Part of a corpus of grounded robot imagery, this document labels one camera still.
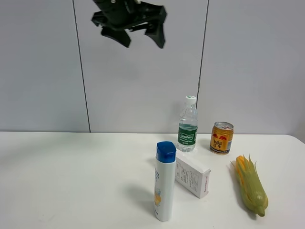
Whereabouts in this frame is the white cardboard box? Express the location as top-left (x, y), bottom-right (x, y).
top-left (175, 155), bottom-right (211, 198)

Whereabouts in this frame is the gold Red Bull can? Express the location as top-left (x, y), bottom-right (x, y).
top-left (210, 122), bottom-right (234, 155)

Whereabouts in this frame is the yellow green corn cob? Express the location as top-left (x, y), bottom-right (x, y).
top-left (232, 156), bottom-right (269, 217)

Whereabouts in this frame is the white blue shampoo bottle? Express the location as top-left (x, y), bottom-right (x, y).
top-left (154, 141), bottom-right (176, 222)

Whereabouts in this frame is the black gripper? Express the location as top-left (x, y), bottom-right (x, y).
top-left (91, 0), bottom-right (167, 49)

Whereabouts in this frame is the clear water bottle green label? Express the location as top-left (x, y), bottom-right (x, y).
top-left (178, 95), bottom-right (198, 152)

